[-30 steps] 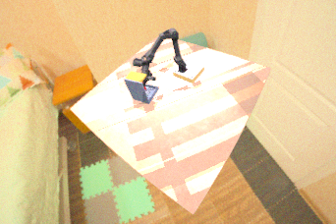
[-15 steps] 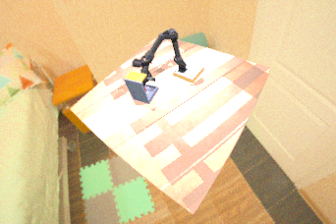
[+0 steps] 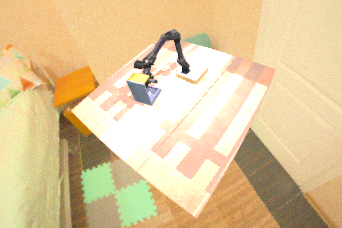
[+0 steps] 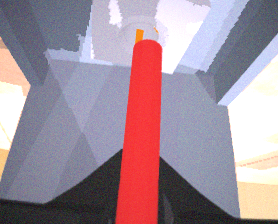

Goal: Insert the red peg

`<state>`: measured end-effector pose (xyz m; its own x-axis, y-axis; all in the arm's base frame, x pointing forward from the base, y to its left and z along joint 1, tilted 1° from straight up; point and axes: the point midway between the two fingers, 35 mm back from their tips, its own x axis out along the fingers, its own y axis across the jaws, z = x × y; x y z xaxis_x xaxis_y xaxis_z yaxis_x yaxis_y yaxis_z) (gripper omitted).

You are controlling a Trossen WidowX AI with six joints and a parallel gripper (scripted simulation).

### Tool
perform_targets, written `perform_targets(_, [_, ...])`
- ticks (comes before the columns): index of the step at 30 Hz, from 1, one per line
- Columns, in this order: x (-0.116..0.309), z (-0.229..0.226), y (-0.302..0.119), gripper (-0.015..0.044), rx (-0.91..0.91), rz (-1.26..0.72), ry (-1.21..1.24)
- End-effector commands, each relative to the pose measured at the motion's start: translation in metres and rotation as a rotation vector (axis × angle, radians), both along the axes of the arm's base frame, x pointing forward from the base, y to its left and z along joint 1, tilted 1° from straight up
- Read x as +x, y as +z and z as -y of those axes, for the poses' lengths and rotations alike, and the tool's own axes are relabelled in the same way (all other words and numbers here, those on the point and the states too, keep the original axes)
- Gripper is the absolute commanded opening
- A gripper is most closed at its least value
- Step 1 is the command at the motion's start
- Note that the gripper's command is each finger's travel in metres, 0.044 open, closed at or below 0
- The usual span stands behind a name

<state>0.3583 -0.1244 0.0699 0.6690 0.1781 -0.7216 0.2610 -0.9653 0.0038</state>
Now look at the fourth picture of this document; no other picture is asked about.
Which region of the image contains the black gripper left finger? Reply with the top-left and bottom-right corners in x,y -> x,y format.
0,149 -> 123,224

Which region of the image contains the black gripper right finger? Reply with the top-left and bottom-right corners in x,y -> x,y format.
157,156 -> 278,224

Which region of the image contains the red peg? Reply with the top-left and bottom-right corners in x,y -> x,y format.
116,40 -> 162,224

